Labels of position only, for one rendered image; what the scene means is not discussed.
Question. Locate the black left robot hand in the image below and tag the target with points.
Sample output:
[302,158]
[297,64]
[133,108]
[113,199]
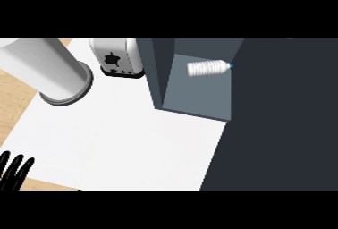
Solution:
[12,176]

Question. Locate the clear plastic water bottle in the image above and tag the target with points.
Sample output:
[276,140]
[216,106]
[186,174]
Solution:
[206,67]

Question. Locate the dark grey cabinet door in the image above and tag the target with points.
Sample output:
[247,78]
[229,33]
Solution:
[281,119]

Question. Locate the white cylindrical appliance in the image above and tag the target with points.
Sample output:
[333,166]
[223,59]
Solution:
[43,68]

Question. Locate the silver toaster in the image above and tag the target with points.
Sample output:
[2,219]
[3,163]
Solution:
[119,58]

